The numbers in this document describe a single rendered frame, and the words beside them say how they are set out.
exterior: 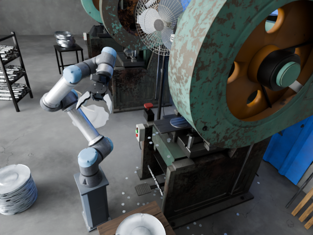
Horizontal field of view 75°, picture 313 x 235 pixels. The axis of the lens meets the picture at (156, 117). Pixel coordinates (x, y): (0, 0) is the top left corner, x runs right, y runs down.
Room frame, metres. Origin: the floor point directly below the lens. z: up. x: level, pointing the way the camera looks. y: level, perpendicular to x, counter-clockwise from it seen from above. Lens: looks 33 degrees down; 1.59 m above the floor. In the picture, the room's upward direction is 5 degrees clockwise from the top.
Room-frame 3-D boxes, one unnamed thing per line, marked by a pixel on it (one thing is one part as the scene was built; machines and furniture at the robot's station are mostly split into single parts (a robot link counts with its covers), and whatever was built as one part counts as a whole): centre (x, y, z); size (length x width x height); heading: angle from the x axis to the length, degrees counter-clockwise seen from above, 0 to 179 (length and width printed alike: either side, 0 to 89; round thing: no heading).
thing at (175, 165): (1.07, -0.52, 0.45); 0.92 x 0.12 x 0.90; 115
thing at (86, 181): (0.92, 0.41, 0.50); 0.15 x 0.15 x 0.10
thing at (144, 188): (1.20, -0.15, 0.14); 0.59 x 0.10 x 0.05; 115
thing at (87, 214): (0.92, 0.41, 0.23); 0.19 x 0.19 x 0.45; 35
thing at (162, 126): (1.18, -0.12, 0.72); 0.25 x 0.14 x 0.14; 115
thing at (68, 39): (3.67, 1.70, 0.40); 0.45 x 0.40 x 0.79; 37
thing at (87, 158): (0.92, 0.40, 0.62); 0.13 x 0.12 x 0.14; 157
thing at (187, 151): (1.25, -0.28, 0.68); 0.45 x 0.30 x 0.06; 25
